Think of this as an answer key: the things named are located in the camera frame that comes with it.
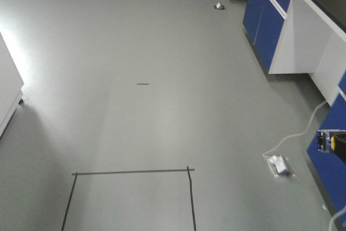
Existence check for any crumpled paper on floor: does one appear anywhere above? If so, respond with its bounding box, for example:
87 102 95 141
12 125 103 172
214 2 225 10

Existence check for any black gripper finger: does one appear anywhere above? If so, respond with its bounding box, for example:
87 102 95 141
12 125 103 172
334 133 346 163

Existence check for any blue and white lab cabinet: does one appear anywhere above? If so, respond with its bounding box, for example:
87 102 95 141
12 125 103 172
218 0 346 217

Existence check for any white floor power strip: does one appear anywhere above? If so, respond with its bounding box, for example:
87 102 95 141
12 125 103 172
267 154 294 177

